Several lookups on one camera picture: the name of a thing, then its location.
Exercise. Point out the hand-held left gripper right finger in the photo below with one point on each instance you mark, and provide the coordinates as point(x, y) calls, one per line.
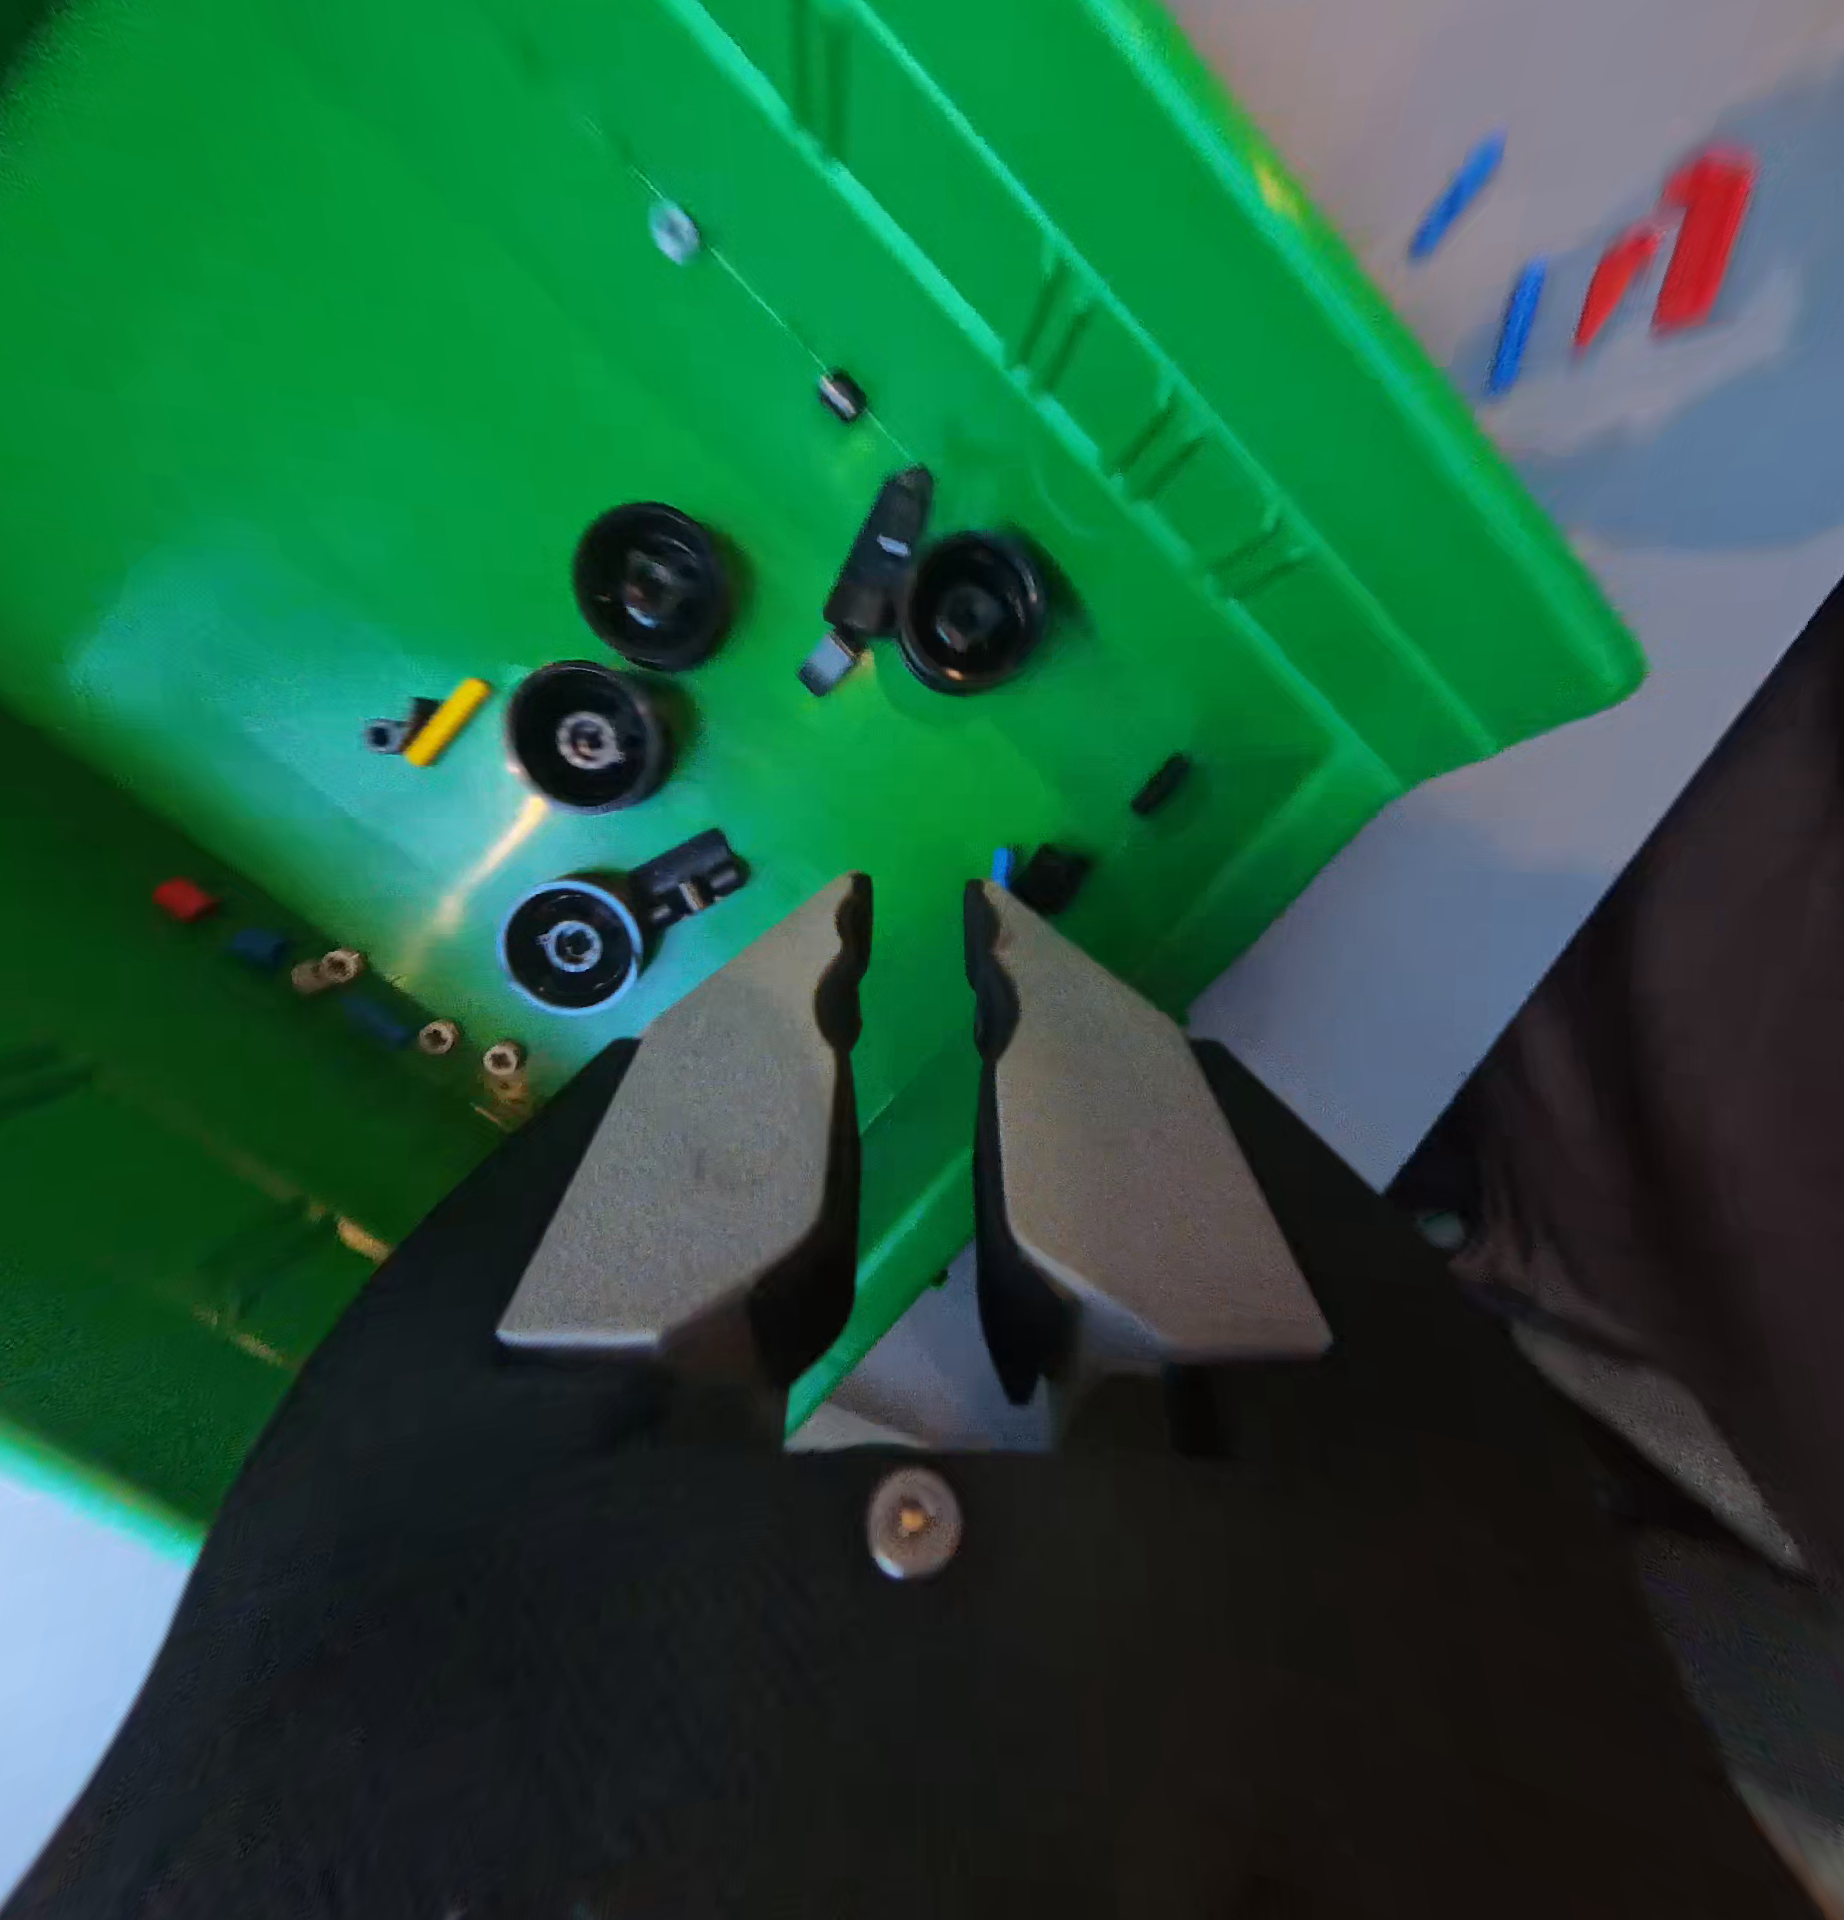
point(1133, 1184)

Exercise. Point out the long black connector piece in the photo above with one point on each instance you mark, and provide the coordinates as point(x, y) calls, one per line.
point(881, 549)

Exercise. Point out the black joint piece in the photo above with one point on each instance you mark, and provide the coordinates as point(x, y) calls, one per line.
point(691, 870)

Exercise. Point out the red angled beam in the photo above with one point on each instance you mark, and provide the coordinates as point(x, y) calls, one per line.
point(1702, 241)

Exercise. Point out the small tan bush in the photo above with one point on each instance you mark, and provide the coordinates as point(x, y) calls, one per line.
point(438, 1035)
point(503, 1063)
point(331, 968)

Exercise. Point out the red cone piece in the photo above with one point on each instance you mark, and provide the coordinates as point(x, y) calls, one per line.
point(1613, 284)

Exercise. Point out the small grey bush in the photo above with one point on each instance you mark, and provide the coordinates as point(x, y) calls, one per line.
point(675, 231)

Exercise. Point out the dark blue brick piece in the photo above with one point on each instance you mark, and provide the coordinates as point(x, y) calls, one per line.
point(374, 1021)
point(259, 948)

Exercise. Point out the grey desk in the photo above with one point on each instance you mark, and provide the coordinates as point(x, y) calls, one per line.
point(1687, 510)

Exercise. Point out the small red bush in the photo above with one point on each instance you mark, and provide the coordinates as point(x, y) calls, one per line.
point(184, 897)

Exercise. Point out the green plastic bin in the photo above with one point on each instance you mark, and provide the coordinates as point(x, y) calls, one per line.
point(336, 375)

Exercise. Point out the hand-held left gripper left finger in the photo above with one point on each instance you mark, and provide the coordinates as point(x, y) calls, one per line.
point(712, 1170)

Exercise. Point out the black wheel rim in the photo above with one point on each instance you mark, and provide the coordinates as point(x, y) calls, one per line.
point(589, 734)
point(652, 585)
point(571, 942)
point(975, 608)

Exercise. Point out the yellow axle pin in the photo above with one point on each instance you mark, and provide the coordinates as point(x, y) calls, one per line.
point(451, 717)

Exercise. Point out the small black brick piece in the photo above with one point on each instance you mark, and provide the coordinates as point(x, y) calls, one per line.
point(1052, 879)
point(842, 394)
point(390, 734)
point(1162, 783)

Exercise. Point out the person's brown sweater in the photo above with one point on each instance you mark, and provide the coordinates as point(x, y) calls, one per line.
point(1687, 974)

